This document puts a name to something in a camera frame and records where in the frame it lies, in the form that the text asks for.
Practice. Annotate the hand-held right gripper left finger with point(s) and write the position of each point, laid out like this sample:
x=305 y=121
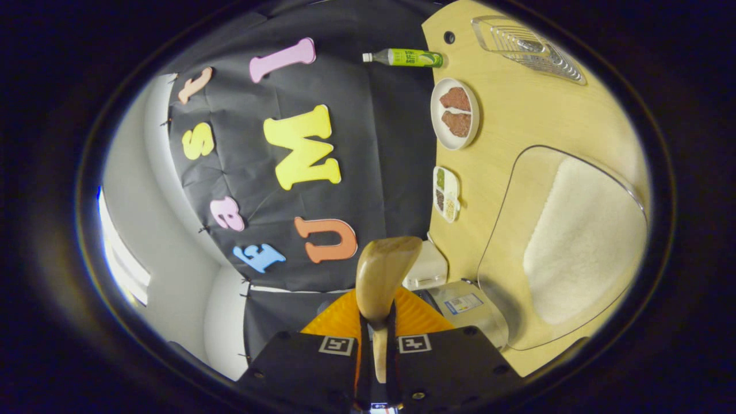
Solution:
x=310 y=374

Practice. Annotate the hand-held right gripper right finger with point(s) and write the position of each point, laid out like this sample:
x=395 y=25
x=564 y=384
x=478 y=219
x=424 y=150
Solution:
x=454 y=368

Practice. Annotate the grey rice cooker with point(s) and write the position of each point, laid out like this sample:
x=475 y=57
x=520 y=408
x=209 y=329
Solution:
x=483 y=316

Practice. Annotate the wooden spoon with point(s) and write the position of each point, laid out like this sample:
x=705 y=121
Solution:
x=382 y=270

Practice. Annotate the pile of white rice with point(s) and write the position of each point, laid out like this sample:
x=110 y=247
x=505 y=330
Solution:
x=586 y=247

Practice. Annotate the clear chopstick holder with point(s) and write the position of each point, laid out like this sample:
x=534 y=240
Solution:
x=529 y=52

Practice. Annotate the white utensil holder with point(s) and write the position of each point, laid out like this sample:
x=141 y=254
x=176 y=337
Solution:
x=428 y=270

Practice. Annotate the clear glass dish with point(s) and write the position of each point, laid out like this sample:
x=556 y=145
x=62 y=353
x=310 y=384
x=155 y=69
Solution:
x=509 y=241

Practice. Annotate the small white divided dish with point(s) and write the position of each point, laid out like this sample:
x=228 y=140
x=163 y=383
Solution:
x=445 y=192

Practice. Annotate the black backdrop cloth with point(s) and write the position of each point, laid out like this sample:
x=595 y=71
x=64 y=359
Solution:
x=379 y=190

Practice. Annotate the long ceiling light panel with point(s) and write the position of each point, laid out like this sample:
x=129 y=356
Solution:
x=123 y=259

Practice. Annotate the white round plate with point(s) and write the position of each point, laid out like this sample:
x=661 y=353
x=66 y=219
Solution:
x=437 y=129

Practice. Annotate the brown meat piece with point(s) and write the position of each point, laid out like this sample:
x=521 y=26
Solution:
x=457 y=123
x=455 y=99

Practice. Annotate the green label drink bottle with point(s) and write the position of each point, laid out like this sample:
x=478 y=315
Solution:
x=411 y=57

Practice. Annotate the black table grommet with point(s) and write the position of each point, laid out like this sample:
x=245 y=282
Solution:
x=449 y=37

